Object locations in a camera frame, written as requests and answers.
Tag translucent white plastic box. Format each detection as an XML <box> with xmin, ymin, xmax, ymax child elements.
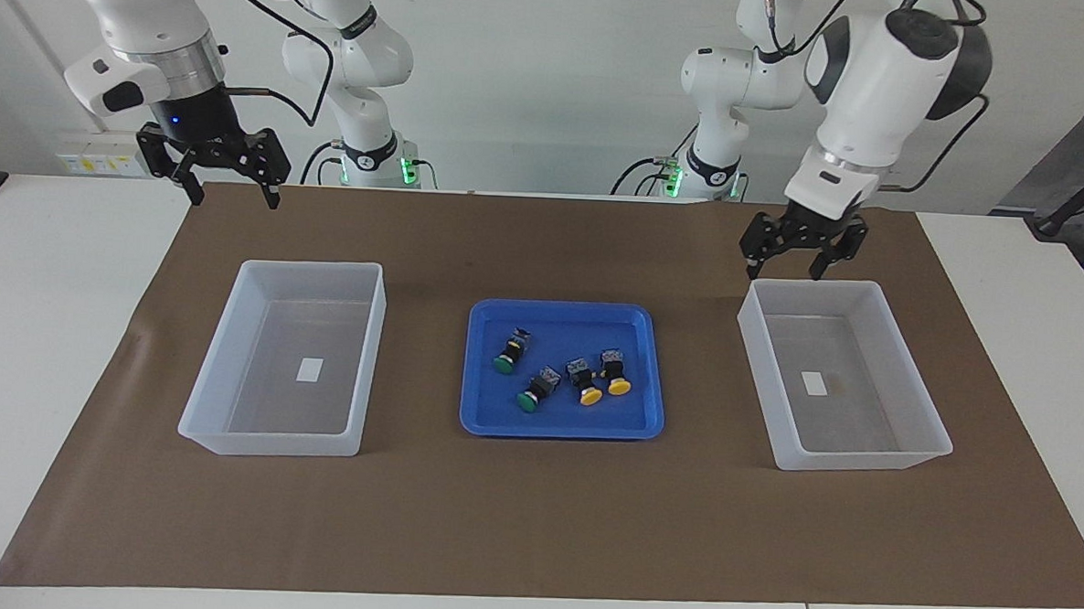
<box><xmin>177</xmin><ymin>254</ymin><xmax>389</xmax><ymax>463</ymax></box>
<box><xmin>730</xmin><ymin>274</ymin><xmax>961</xmax><ymax>479</ymax></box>

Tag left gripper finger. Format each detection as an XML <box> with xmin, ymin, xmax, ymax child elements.
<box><xmin>808</xmin><ymin>220</ymin><xmax>869</xmax><ymax>283</ymax></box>
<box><xmin>738</xmin><ymin>212</ymin><xmax>781</xmax><ymax>281</ymax></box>

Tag green push button switch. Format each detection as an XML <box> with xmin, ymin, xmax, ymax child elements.
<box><xmin>515</xmin><ymin>365</ymin><xmax>563</xmax><ymax>415</ymax></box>
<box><xmin>492</xmin><ymin>326</ymin><xmax>533</xmax><ymax>376</ymax></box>

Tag white wall socket strip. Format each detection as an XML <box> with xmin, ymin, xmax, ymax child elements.
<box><xmin>57</xmin><ymin>130</ymin><xmax>162</xmax><ymax>179</ymax></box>

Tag blue plastic tray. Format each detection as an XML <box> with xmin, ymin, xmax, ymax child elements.
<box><xmin>459</xmin><ymin>296</ymin><xmax>671</xmax><ymax>443</ymax></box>

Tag black stand pole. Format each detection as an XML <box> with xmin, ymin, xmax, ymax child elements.
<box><xmin>1030</xmin><ymin>147</ymin><xmax>1084</xmax><ymax>240</ymax></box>

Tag brown paper table mat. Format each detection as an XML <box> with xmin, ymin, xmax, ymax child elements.
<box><xmin>0</xmin><ymin>171</ymin><xmax>1084</xmax><ymax>609</ymax></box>

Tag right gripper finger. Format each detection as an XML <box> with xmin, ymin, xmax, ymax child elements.
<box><xmin>253</xmin><ymin>145</ymin><xmax>292</xmax><ymax>211</ymax></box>
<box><xmin>171</xmin><ymin>160</ymin><xmax>207</xmax><ymax>208</ymax></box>

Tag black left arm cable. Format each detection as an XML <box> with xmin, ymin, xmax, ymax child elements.
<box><xmin>877</xmin><ymin>89</ymin><xmax>991</xmax><ymax>197</ymax></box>

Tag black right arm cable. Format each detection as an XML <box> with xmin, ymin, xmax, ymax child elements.
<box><xmin>223</xmin><ymin>0</ymin><xmax>338</xmax><ymax>130</ymax></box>

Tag yellow push button switch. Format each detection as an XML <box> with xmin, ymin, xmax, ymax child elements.
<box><xmin>598</xmin><ymin>347</ymin><xmax>634</xmax><ymax>398</ymax></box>
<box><xmin>563</xmin><ymin>357</ymin><xmax>605</xmax><ymax>408</ymax></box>

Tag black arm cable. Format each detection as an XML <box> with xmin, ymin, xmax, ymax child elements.
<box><xmin>877</xmin><ymin>89</ymin><xmax>991</xmax><ymax>197</ymax></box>
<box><xmin>223</xmin><ymin>0</ymin><xmax>338</xmax><ymax>130</ymax></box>

